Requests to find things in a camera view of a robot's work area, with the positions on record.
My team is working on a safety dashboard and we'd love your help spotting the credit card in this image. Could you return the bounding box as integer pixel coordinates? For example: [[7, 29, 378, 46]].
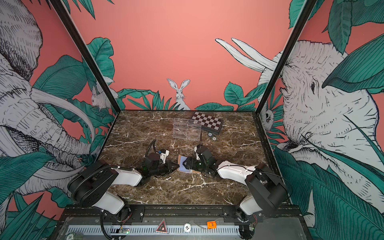
[[178, 165, 193, 174]]

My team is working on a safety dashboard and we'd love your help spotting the clear acrylic organizer box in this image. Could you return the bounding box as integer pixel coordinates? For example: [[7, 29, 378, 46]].
[[173, 119, 202, 141]]

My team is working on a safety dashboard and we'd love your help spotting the white round button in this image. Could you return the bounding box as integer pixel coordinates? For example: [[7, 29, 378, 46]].
[[183, 223, 192, 233]]

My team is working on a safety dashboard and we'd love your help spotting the black frame post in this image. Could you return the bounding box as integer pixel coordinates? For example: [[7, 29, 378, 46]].
[[50, 0, 121, 115], [256, 0, 317, 115]]

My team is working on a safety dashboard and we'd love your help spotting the left black frame post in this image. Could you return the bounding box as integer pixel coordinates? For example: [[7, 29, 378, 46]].
[[50, 0, 121, 115]]

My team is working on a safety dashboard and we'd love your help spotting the folded checkered chess board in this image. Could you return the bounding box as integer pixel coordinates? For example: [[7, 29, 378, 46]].
[[191, 112, 224, 134]]

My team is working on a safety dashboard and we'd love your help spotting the right black frame post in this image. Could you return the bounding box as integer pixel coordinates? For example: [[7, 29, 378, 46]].
[[256, 0, 317, 115]]

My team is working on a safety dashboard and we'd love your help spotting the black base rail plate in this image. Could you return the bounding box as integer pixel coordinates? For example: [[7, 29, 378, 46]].
[[57, 204, 305, 228]]

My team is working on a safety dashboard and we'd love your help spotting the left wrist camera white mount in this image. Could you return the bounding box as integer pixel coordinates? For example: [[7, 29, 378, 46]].
[[159, 149, 170, 164]]

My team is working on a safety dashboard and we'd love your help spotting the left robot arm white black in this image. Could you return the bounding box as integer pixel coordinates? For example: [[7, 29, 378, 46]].
[[68, 153, 179, 215]]

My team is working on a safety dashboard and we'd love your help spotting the orange tag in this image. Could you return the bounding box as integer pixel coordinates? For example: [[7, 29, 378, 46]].
[[207, 221, 217, 230]]

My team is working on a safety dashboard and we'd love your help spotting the red warning triangle sticker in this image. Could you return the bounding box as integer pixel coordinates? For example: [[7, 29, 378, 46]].
[[156, 219, 169, 234]]

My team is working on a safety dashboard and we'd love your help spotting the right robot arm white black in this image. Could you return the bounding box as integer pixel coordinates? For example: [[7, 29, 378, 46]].
[[178, 144, 289, 223]]

